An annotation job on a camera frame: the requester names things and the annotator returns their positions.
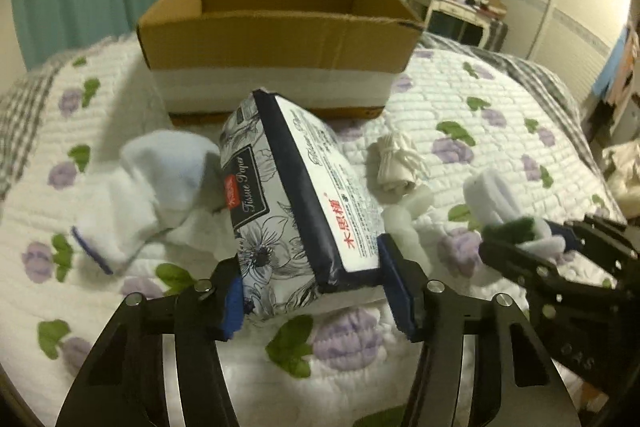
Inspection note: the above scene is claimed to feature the white ribbed sock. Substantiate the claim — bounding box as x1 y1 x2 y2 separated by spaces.
376 131 426 195

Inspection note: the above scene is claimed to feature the white floral quilt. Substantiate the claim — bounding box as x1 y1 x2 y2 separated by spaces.
1 38 620 426

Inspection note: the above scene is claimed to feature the light blue white sock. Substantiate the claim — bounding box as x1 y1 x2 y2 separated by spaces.
72 130 235 275

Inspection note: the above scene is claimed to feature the open cardboard box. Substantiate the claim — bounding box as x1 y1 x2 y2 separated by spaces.
137 0 424 126

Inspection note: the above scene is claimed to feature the white sock green band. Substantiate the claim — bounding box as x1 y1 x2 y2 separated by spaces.
463 168 567 260

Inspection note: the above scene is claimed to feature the white louvered wardrobe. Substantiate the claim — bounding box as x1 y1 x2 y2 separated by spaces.
502 0 631 102

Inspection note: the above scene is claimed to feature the white dressing table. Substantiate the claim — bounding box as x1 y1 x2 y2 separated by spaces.
407 0 508 52

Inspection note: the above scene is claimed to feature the tissue paper pack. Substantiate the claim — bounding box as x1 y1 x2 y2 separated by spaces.
220 90 384 320

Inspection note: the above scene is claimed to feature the white foam cylinder piece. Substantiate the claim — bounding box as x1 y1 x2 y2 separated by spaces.
382 185 434 275

